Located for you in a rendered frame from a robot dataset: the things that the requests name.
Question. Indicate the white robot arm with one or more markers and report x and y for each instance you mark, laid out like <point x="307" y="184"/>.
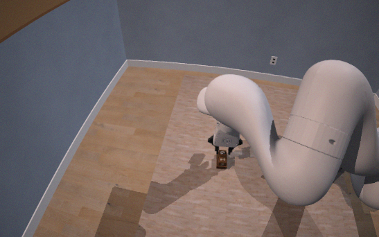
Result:
<point x="334" y="98"/>

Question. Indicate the brown number cube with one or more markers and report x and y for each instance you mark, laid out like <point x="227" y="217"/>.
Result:
<point x="222" y="153"/>
<point x="222" y="161"/>

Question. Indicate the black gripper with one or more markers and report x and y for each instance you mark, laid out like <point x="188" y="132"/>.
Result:
<point x="222" y="139"/>

